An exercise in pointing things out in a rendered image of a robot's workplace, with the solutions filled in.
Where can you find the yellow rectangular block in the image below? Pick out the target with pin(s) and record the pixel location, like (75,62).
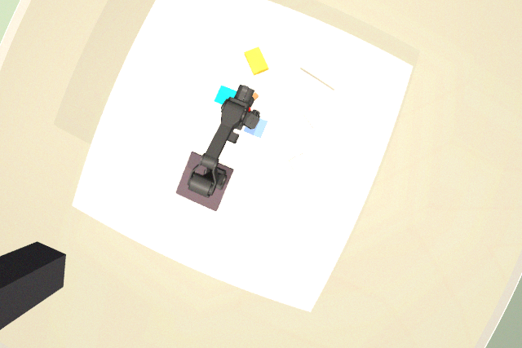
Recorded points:
(256,61)

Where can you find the beige flat block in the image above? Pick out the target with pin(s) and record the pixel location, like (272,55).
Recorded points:
(323,68)

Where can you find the cream flat rectangular block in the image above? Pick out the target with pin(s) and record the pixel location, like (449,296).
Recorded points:
(300,164)

